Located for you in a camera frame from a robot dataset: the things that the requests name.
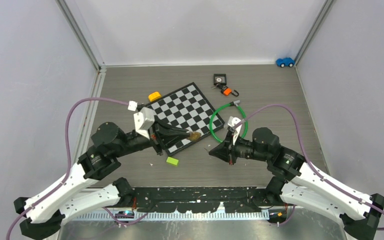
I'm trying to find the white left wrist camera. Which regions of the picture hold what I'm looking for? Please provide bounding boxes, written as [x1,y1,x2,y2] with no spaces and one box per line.
[127,100,155,140]

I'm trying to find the lime green block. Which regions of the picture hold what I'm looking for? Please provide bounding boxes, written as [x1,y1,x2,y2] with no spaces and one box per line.
[166,157,179,166]

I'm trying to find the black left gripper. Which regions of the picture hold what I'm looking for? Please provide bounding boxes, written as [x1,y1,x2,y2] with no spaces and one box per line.
[114,114,191,157]

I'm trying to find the silver keys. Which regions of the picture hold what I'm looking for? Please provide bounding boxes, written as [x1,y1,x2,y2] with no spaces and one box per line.
[211,84,222,89]

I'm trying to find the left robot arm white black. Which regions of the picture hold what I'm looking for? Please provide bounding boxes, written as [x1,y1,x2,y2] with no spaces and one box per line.
[14,118,201,240]

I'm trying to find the yellow toy block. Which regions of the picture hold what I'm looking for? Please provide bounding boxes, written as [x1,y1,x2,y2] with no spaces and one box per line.
[148,91,162,103]

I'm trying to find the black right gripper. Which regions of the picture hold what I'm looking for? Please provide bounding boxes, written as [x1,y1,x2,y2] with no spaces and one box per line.
[209,131,270,165]

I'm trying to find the green cable lock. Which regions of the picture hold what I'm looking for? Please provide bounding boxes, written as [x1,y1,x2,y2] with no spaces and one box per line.
[209,100,247,143]

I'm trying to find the black white chessboard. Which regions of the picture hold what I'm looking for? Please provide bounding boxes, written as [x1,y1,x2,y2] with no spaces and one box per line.
[145,82,225,140]

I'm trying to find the blue toy car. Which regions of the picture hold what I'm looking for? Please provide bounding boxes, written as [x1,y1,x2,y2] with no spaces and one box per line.
[275,57,295,68]

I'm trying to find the brass padlock with steel shackle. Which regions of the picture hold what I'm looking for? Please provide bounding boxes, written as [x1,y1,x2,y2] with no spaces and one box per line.
[187,131,201,142]

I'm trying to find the aluminium frame rail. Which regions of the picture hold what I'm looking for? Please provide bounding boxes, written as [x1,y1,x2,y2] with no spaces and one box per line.
[50,185,352,222]

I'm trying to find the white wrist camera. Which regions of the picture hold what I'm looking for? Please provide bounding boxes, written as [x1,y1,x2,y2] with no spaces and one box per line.
[127,100,155,140]
[227,116,243,146]

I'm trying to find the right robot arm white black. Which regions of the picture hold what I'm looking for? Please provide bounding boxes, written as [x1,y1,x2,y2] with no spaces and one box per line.
[209,127,384,240]

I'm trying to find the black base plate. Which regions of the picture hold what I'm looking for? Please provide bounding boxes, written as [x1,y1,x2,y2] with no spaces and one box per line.
[111,186,286,214]

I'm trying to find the black square key tag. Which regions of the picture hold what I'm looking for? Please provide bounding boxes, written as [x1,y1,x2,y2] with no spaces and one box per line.
[213,73,227,86]

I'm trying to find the orange black padlock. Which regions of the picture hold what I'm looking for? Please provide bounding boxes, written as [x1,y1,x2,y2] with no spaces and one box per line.
[220,86,239,97]

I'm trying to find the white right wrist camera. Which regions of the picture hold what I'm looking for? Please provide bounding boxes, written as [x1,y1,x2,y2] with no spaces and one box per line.
[227,116,243,146]

